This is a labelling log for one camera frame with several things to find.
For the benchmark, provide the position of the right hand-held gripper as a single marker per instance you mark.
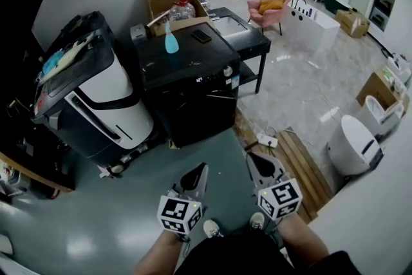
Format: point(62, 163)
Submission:
point(280, 199)

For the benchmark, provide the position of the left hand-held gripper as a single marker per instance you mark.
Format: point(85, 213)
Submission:
point(175, 212)

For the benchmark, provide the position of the black washing machine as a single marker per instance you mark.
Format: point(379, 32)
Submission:
point(186, 83)

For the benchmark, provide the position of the silver washing machine dial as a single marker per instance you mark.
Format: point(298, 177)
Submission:
point(228, 71)

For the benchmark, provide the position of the person's left forearm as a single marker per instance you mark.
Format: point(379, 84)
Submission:
point(161, 252)

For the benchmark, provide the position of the person's right forearm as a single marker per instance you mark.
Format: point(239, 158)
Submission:
point(301, 241)

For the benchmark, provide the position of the white and black machine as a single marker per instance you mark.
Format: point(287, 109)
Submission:
point(106, 93)

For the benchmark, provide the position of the white power strip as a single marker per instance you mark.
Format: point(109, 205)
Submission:
point(267, 140)

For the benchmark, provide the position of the wooden planks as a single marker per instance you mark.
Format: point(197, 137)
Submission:
point(302, 164)

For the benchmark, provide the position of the person's left white shoe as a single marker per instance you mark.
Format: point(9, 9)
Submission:
point(211, 228)

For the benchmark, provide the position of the person's white shoe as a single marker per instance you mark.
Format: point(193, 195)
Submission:
point(211, 228)
point(257, 221)

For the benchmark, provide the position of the person's right white shoe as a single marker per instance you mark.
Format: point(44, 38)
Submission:
point(257, 221)

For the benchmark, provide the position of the person's black clothing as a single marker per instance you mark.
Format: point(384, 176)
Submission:
point(238, 256)

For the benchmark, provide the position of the white toilet with open lid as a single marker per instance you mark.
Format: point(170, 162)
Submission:
point(378, 116)

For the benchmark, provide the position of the black sink table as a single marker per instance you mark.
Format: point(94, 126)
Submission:
point(244, 38)

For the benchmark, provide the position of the brown cardboard box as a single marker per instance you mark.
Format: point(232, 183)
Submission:
point(375, 90)

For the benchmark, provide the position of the blue spray bottle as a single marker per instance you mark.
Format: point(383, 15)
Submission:
point(171, 43)

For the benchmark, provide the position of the black phone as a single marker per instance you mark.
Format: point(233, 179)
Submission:
point(201, 36)

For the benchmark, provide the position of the pink armchair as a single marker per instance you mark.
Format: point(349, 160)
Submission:
point(273, 17)

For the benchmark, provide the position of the small silver appliance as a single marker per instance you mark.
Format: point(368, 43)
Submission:
point(138, 32)

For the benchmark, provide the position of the wooden shelf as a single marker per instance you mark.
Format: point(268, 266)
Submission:
point(35, 174)

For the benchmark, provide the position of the yellow cushion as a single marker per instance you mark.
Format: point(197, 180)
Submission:
point(272, 4)

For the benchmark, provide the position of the black faucet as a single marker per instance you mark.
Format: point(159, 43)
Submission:
point(301, 3)

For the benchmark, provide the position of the taped cardboard box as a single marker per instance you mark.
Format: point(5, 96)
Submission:
point(352, 24)

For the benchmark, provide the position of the clear red-capped plastic jug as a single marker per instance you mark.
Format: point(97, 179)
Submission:
point(183, 9)

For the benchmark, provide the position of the white plastic sheet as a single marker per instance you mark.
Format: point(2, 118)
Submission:
point(72, 53)

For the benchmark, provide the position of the green bathtub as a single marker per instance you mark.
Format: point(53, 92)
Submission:
point(334, 1)

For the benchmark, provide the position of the blue cloth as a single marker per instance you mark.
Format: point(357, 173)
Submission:
point(53, 62)

